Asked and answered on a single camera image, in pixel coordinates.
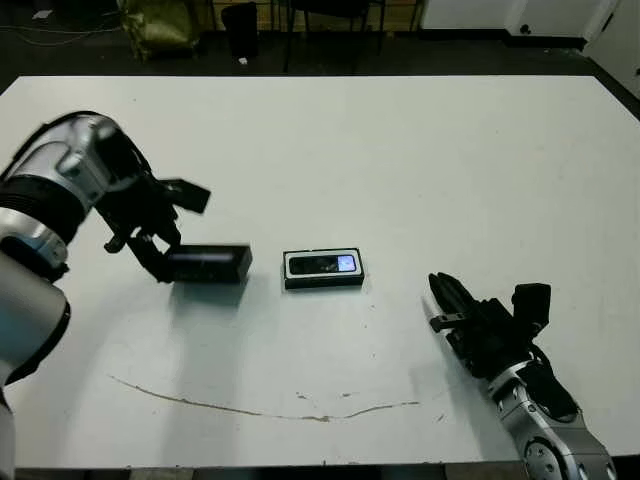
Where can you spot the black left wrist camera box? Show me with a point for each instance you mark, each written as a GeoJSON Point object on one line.
{"type": "Point", "coordinates": [187, 195]}

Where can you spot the black box with white insert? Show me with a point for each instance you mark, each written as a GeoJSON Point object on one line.
{"type": "Point", "coordinates": [320, 282]}

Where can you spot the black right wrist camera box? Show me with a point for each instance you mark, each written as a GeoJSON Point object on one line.
{"type": "Point", "coordinates": [532, 305]}

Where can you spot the black office chair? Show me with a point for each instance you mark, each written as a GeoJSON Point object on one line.
{"type": "Point", "coordinates": [330, 6]}

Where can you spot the black box lid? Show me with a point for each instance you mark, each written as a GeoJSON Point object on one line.
{"type": "Point", "coordinates": [215, 270]}

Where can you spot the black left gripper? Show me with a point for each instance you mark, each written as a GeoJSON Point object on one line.
{"type": "Point", "coordinates": [140, 210]}

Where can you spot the yellow-green bag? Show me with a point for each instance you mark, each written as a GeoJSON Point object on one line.
{"type": "Point", "coordinates": [157, 25]}

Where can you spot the tall black bin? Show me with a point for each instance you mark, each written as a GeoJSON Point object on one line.
{"type": "Point", "coordinates": [239, 30]}

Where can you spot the white paper sheet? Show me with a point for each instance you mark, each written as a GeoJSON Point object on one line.
{"type": "Point", "coordinates": [42, 14]}

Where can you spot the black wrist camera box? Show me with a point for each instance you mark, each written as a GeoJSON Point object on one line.
{"type": "Point", "coordinates": [532, 305]}
{"type": "Point", "coordinates": [187, 195]}

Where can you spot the slim black camera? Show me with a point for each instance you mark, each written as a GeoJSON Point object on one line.
{"type": "Point", "coordinates": [315, 265]}

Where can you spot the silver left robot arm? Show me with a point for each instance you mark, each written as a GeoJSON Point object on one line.
{"type": "Point", "coordinates": [45, 165]}

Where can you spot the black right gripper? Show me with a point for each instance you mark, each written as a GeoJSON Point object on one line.
{"type": "Point", "coordinates": [487, 335]}

